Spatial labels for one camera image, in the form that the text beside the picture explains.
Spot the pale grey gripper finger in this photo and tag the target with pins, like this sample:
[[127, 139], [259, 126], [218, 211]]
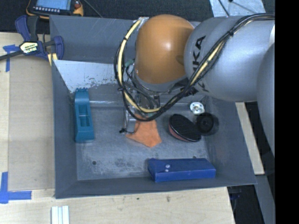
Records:
[[132, 125], [125, 121]]

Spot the orange cloth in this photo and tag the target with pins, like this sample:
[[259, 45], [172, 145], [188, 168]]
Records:
[[148, 134]]

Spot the grey metal bin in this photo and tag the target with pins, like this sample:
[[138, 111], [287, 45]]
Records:
[[112, 153]]

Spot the teal plastic block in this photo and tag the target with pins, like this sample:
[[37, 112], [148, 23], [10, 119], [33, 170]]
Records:
[[84, 115]]

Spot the black and red oval brush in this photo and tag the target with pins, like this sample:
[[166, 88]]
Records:
[[184, 128]]

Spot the small white plastic piece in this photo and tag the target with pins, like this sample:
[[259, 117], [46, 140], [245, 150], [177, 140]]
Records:
[[197, 107]]

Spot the black round disc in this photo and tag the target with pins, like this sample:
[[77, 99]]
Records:
[[205, 123]]

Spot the blue flat block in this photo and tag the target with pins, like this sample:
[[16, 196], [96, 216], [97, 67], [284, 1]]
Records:
[[184, 170]]

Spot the pale wood board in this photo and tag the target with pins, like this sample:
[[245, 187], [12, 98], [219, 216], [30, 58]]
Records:
[[30, 125]]

